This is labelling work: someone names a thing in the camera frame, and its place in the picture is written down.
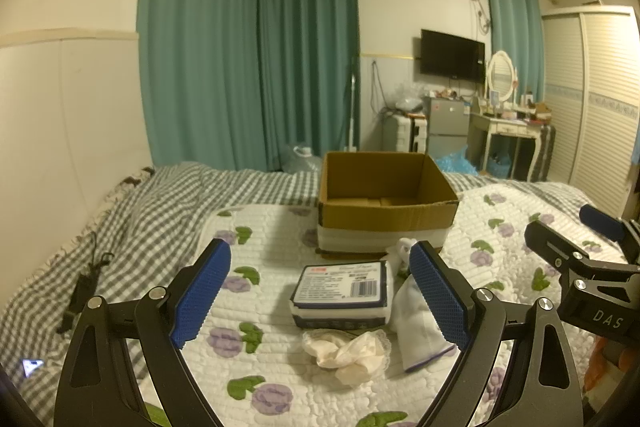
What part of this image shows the oval white mirror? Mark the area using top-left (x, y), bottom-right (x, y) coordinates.
top-left (485, 50), bottom-right (517, 104)

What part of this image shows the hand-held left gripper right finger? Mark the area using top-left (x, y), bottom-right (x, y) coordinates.
top-left (408, 240), bottom-right (585, 427)

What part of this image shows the blue plastic bag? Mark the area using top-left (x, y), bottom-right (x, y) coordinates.
top-left (434, 145), bottom-right (482, 178)

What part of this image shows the white louvered wardrobe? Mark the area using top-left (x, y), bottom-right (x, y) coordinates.
top-left (541, 5), bottom-right (640, 219)

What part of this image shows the cotton pad pack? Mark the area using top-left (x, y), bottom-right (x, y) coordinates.
top-left (289, 259), bottom-right (396, 331)

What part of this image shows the black charger cable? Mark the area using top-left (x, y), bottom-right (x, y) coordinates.
top-left (55, 232), bottom-right (115, 336)

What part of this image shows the floral quilted blanket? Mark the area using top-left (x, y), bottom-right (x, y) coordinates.
top-left (134, 183), bottom-right (627, 427)

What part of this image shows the white dressing table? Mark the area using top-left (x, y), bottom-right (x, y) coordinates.
top-left (467, 111), bottom-right (552, 183)

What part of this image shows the orange patterned cloth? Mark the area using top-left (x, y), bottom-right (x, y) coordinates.
top-left (582, 337), bottom-right (640, 408)

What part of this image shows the white mop pole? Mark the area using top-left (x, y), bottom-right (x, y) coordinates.
top-left (346, 54), bottom-right (362, 153)

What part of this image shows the cardboard box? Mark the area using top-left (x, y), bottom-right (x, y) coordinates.
top-left (316, 150), bottom-right (460, 256)

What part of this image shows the crumpled white plastic bag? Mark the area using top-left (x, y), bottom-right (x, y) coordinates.
top-left (394, 82), bottom-right (426, 113)

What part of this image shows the cream lace cloth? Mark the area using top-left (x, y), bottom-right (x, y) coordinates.
top-left (301, 328), bottom-right (393, 389)

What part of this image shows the clear plastic water jug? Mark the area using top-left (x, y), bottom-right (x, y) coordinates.
top-left (279, 141), bottom-right (324, 174)

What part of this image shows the white ribbed suitcase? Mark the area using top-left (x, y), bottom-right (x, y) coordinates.
top-left (382, 111), bottom-right (430, 154)

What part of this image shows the grey small fridge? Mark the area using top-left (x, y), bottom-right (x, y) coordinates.
top-left (423, 95), bottom-right (471, 156)

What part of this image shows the black wall television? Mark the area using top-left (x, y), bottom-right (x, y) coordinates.
top-left (418, 28), bottom-right (487, 84)

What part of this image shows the grey checked bedsheet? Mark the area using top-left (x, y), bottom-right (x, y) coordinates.
top-left (0, 160), bottom-right (603, 427)

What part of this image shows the white cloth pouch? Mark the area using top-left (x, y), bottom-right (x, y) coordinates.
top-left (389, 274), bottom-right (459, 374)

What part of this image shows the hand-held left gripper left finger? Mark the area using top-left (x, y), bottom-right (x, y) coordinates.
top-left (52, 237), bottom-right (233, 427)

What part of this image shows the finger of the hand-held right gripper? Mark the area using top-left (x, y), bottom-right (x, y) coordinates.
top-left (578, 204), bottom-right (640, 264)
top-left (523, 220), bottom-right (592, 269)

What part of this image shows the narrow teal curtain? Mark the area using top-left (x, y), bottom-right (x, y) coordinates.
top-left (482, 0), bottom-right (546, 104)

